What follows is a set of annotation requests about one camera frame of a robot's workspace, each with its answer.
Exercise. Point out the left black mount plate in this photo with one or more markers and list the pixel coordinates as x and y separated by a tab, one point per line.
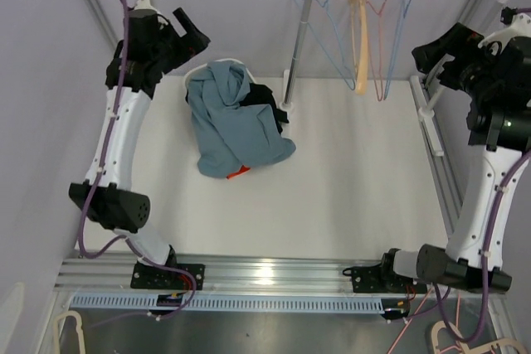
152	278

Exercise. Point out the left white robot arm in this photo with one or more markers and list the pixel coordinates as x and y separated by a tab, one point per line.
149	50

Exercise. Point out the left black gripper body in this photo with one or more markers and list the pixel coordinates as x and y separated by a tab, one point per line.
172	51

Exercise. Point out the right black mount plate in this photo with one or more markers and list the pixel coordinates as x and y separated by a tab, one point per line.
375	279

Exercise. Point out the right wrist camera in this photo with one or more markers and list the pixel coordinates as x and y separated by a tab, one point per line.
516	22

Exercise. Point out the light blue wire hanger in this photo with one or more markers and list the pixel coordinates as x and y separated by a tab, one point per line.
317	19

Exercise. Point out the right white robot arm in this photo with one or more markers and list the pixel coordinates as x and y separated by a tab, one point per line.
494	71

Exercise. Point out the pink hanger on floor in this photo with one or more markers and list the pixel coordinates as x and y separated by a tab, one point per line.
417	312

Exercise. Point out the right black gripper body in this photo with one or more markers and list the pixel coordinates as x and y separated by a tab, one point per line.
471	72

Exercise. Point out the black t shirt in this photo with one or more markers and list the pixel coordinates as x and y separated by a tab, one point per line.
262	94

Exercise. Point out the orange t shirt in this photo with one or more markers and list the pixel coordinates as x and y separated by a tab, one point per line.
243	169

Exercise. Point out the white slotted cable duct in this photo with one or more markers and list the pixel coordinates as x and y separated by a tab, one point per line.
233	303

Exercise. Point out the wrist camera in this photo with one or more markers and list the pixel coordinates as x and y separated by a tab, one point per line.
145	3
516	22

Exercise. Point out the pink wire hanger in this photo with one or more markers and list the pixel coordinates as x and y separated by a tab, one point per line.
377	73

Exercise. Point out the black mount plate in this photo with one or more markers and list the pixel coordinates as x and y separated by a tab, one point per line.
375	279
152	278

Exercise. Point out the beige wooden hanger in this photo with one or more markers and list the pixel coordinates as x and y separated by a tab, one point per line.
359	44

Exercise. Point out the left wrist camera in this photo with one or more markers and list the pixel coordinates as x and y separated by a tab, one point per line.
145	3

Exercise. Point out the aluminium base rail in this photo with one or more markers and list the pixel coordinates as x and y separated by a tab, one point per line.
362	180

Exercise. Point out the white plastic basket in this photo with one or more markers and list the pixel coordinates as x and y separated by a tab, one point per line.
191	73

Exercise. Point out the grey blue t shirt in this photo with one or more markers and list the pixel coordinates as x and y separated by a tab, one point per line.
228	135

